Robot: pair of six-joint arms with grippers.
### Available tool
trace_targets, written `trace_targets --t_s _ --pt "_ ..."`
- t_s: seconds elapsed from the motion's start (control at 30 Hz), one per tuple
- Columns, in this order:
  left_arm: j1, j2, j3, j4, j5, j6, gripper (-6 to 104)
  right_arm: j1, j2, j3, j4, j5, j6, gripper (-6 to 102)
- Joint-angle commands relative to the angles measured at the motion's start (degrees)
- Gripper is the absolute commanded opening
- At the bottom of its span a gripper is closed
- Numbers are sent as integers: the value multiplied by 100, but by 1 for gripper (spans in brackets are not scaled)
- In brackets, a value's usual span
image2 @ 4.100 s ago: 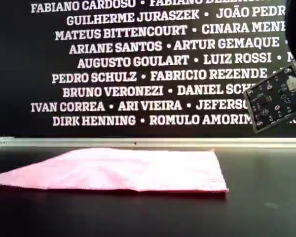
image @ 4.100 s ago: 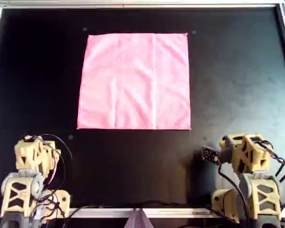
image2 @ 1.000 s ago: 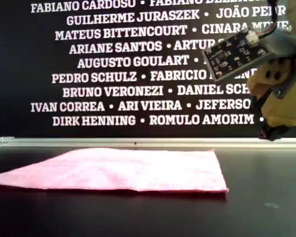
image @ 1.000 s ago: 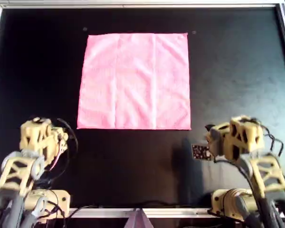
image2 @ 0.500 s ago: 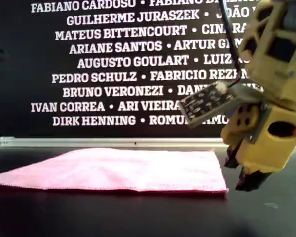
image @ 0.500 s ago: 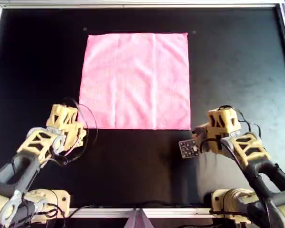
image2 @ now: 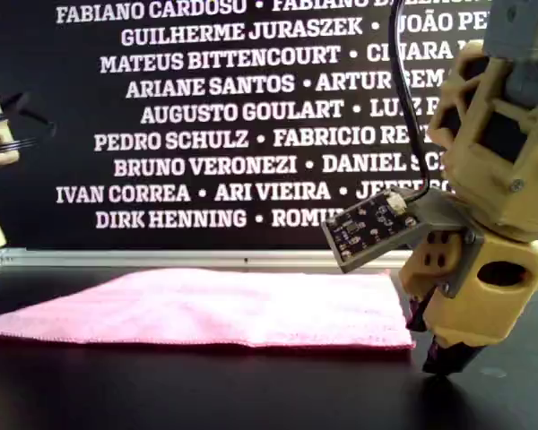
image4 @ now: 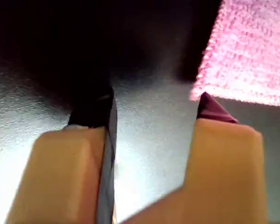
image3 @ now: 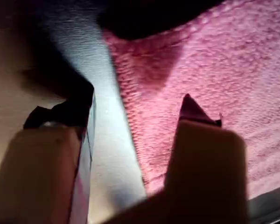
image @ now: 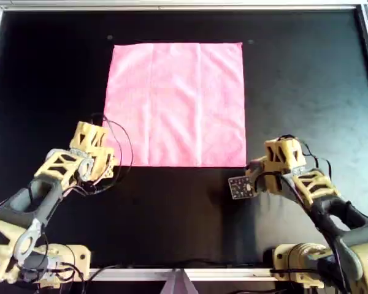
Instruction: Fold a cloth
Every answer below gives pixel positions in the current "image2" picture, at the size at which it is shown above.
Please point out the pink microfibre cloth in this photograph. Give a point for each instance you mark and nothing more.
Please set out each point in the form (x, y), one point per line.
(206, 309)

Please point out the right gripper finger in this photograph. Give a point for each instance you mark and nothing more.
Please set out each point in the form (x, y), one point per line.
(430, 262)
(471, 327)

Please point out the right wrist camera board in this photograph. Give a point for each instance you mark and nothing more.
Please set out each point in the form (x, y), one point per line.
(367, 228)

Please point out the grey right camera bracket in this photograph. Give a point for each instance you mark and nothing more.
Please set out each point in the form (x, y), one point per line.
(439, 210)

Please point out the tan right gripper body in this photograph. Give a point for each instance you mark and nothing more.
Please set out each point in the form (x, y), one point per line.
(502, 251)

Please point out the aluminium frame rail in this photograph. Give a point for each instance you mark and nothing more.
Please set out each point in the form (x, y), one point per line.
(161, 259)

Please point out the black banner with white names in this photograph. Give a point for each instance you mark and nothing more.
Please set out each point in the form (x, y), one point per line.
(251, 233)

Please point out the tan right robot arm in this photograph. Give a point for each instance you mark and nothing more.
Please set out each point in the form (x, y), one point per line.
(533, 188)

